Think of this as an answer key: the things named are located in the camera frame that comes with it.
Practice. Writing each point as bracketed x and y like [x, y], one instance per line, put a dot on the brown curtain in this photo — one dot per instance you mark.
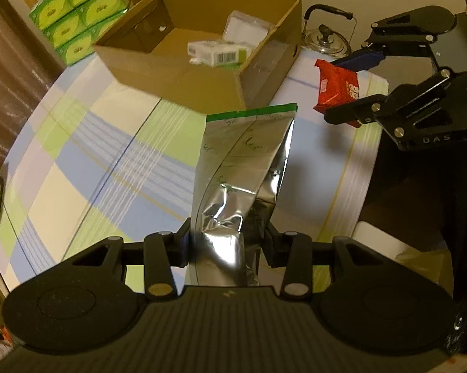
[27, 71]

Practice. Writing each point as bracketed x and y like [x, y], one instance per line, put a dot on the checkered tablecloth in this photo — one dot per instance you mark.
[98, 158]

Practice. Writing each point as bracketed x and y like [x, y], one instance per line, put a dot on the clear plastic case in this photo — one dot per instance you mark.
[245, 29]

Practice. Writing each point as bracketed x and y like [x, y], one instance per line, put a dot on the white mecobalamin tablets box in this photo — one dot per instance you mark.
[217, 53]

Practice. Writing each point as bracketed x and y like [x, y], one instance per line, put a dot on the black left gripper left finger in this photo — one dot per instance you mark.
[157, 254]

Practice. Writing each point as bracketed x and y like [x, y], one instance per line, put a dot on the steel kettle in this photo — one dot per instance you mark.
[323, 39]

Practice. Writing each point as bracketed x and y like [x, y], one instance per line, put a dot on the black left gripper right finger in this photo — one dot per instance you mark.
[298, 254]

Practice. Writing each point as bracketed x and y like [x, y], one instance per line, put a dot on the silver foil bag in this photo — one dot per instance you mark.
[237, 180]

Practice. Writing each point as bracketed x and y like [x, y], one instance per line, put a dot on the green tissue box stack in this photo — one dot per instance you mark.
[73, 26]

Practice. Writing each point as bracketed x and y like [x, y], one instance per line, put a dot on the red snack packet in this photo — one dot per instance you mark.
[338, 86]

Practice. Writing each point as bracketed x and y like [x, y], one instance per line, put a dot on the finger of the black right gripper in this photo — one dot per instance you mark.
[409, 34]
[377, 112]

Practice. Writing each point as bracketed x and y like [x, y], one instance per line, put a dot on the brown cardboard box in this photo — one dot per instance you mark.
[147, 50]

